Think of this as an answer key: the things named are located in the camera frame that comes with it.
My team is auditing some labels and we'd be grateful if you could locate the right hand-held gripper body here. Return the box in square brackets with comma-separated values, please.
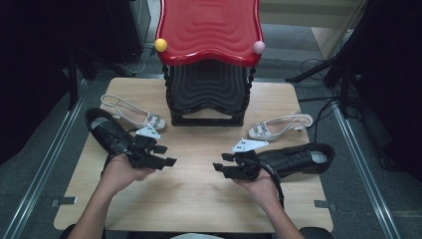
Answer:
[228, 137, 270, 182]

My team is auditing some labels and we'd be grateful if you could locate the red and black shoe rack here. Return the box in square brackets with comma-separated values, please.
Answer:
[154, 0, 267, 127]

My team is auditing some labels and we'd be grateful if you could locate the white slingback shoe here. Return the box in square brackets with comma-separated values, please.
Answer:
[100, 94, 167, 131]
[248, 112, 315, 142]

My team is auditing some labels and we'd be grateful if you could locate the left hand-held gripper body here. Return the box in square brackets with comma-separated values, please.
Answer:
[124, 125, 167, 171]

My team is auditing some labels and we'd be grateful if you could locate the dark curtain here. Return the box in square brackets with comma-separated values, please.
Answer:
[346, 0, 422, 183]
[0, 0, 112, 167]

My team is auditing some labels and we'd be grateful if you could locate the thin looped black floor cable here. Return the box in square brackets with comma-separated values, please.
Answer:
[299, 58, 334, 83]

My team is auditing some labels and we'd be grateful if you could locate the metal floor rail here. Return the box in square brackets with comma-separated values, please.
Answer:
[329, 96, 402, 239]
[0, 79, 91, 239]

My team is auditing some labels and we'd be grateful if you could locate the black tripod stand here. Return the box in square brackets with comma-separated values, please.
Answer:
[285, 43, 362, 120]

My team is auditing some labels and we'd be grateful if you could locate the dark grey cabinet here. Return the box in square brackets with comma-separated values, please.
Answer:
[105, 0, 152, 66]

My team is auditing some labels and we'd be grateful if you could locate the person's right knee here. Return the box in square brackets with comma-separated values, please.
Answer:
[298, 226, 335, 239]

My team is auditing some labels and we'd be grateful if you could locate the white floor cable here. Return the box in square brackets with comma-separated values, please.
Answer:
[120, 48, 152, 76]

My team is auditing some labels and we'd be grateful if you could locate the black leather shoe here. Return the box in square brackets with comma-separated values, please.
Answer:
[257, 142, 336, 179]
[84, 107, 141, 155]

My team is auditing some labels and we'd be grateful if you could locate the grey tape patch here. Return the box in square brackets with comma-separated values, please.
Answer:
[50, 196, 78, 209]
[314, 199, 337, 212]

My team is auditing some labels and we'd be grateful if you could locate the person's left hand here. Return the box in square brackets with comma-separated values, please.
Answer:
[100, 152, 157, 194]

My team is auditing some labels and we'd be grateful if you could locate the right hand-held gripper cable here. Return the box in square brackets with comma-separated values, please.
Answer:
[260, 158, 286, 210]

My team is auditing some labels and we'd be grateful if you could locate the person's right hand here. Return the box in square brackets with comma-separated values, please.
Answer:
[233, 168, 283, 209]

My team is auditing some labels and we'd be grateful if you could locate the light wooden board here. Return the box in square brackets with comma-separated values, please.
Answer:
[310, 25, 358, 62]

